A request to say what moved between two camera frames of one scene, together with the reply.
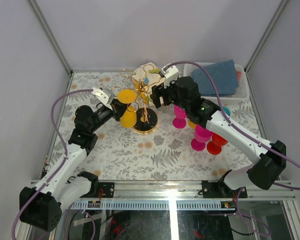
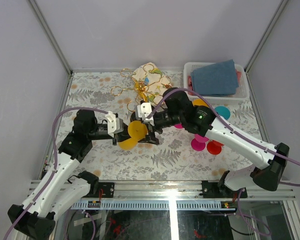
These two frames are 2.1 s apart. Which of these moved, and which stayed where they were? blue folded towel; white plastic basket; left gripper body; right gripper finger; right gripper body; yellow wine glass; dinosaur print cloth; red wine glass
Moved: right gripper finger; left gripper body; right gripper body; yellow wine glass
Stayed: red wine glass; dinosaur print cloth; blue folded towel; white plastic basket
